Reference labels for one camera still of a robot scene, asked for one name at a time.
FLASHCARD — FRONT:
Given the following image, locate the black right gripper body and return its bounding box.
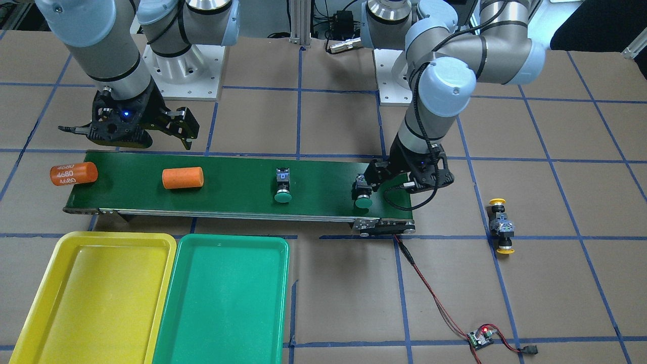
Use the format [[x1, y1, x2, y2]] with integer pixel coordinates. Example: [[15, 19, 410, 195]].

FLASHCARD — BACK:
[[87, 83, 169, 148]]

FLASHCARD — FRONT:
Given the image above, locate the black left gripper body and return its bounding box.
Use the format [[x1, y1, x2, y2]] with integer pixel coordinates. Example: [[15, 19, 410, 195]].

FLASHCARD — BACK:
[[387, 137, 454, 194]]

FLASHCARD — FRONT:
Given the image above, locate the green push button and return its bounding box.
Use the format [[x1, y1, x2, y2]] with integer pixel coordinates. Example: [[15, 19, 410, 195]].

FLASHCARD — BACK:
[[273, 167, 293, 204], [351, 174, 373, 209]]

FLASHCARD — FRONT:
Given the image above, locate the plain orange cylinder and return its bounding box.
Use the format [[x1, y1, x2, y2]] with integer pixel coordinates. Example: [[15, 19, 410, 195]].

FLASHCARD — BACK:
[[162, 167, 204, 190]]

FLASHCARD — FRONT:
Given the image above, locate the orange cylinder labelled 4680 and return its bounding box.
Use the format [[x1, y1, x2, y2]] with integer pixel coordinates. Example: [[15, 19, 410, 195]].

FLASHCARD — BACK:
[[50, 162, 99, 186]]

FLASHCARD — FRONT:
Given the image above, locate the yellow push button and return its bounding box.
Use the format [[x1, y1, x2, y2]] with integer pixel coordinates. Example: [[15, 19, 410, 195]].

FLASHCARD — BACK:
[[490, 218, 515, 254], [488, 198, 507, 222]]

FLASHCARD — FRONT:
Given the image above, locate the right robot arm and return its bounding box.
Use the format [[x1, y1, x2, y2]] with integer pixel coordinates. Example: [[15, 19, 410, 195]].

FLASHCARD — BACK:
[[35, 1, 240, 150]]

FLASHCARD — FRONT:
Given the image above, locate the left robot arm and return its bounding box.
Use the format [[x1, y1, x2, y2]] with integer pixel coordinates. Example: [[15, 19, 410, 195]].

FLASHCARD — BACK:
[[361, 1, 545, 193]]

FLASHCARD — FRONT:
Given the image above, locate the green conveyor belt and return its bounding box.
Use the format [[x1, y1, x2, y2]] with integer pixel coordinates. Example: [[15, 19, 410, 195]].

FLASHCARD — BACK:
[[63, 151, 416, 237]]

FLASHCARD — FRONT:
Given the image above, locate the small controller circuit board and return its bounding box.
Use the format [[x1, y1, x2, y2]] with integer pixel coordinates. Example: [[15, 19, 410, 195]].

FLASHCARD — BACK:
[[467, 327, 497, 350]]

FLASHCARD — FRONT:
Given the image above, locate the yellow plastic tray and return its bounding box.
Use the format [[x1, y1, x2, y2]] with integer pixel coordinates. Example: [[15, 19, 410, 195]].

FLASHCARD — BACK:
[[10, 231, 176, 363]]

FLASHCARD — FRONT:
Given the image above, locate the green plastic tray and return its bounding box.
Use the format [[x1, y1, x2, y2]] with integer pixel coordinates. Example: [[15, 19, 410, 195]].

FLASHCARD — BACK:
[[153, 234, 289, 363]]

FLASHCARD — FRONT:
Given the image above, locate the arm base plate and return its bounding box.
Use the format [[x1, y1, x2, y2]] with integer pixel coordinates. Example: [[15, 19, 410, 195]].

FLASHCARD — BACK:
[[143, 44, 228, 101], [374, 49, 412, 107]]

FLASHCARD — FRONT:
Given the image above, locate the aluminium frame post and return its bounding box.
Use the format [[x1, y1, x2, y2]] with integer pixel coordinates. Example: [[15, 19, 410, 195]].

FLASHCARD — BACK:
[[288, 0, 313, 49]]

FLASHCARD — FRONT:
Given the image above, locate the red black power cable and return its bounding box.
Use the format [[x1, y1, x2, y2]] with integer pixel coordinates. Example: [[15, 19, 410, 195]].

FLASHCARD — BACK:
[[393, 236, 538, 354]]

